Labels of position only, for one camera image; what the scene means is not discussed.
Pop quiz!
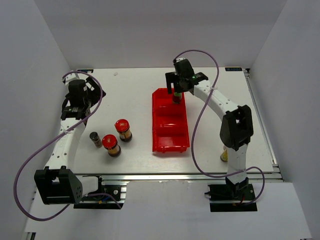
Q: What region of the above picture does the green-label red sauce bottle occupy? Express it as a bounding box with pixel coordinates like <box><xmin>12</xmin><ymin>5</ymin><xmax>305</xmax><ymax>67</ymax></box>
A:
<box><xmin>172</xmin><ymin>92</ymin><xmax>182</xmax><ymax>104</ymax></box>

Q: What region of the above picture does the yellow-label brown sauce bottle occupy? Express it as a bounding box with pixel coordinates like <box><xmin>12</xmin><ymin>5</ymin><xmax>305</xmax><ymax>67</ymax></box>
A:
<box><xmin>220</xmin><ymin>148</ymin><xmax>228</xmax><ymax>162</ymax></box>

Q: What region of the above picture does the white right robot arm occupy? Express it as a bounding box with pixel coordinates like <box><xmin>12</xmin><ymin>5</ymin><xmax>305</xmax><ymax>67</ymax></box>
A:
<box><xmin>165</xmin><ymin>58</ymin><xmax>254</xmax><ymax>200</ymax></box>

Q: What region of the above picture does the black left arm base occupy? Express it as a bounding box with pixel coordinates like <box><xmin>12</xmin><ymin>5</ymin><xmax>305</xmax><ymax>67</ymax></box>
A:
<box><xmin>73</xmin><ymin>176</ymin><xmax>128</xmax><ymax>210</ymax></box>

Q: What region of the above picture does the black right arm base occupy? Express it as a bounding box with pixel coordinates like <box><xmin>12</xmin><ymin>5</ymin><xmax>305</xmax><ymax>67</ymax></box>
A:
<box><xmin>204</xmin><ymin>184</ymin><xmax>258</xmax><ymax>213</ymax></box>

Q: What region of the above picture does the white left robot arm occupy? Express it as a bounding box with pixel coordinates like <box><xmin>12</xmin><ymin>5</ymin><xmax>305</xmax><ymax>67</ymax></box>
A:
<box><xmin>34</xmin><ymin>72</ymin><xmax>106</xmax><ymax>205</ymax></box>

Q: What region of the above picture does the blue corner label left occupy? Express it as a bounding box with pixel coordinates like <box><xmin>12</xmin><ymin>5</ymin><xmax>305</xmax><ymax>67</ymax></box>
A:
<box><xmin>77</xmin><ymin>69</ymin><xmax>94</xmax><ymax>74</ymax></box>

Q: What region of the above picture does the blue corner label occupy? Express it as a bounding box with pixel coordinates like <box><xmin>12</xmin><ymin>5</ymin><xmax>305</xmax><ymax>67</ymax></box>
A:
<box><xmin>77</xmin><ymin>69</ymin><xmax>94</xmax><ymax>74</ymax></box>
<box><xmin>225</xmin><ymin>67</ymin><xmax>243</xmax><ymax>72</ymax></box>

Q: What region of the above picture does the blue corner label right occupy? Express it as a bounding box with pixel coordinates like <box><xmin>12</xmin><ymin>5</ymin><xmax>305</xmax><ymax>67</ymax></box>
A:
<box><xmin>225</xmin><ymin>67</ymin><xmax>243</xmax><ymax>72</ymax></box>

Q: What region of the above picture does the small dark pepper shaker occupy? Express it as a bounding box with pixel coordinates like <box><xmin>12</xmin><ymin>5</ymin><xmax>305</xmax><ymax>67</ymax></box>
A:
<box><xmin>89</xmin><ymin>131</ymin><xmax>102</xmax><ymax>148</ymax></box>

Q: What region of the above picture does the red-lidded brown sauce jar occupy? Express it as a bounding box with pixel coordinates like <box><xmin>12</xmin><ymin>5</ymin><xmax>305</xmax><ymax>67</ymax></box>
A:
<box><xmin>114</xmin><ymin>119</ymin><xmax>133</xmax><ymax>142</ymax></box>

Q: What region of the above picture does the red plastic divided bin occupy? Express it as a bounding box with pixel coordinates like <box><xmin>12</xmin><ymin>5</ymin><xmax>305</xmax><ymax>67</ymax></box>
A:
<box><xmin>152</xmin><ymin>88</ymin><xmax>190</xmax><ymax>153</ymax></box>

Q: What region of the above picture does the aluminium front rail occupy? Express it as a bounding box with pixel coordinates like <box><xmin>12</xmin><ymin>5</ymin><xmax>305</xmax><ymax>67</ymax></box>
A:
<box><xmin>76</xmin><ymin>172</ymin><xmax>284</xmax><ymax>183</ymax></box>

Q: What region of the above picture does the aluminium rail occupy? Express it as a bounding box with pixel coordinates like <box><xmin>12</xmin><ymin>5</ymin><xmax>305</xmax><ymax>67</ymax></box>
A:
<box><xmin>76</xmin><ymin>172</ymin><xmax>284</xmax><ymax>183</ymax></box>
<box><xmin>243</xmin><ymin>68</ymin><xmax>284</xmax><ymax>182</ymax></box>

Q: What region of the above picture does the aluminium right side rail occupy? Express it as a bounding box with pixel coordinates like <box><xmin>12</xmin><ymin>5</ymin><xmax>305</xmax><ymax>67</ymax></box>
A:
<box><xmin>243</xmin><ymin>68</ymin><xmax>284</xmax><ymax>182</ymax></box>

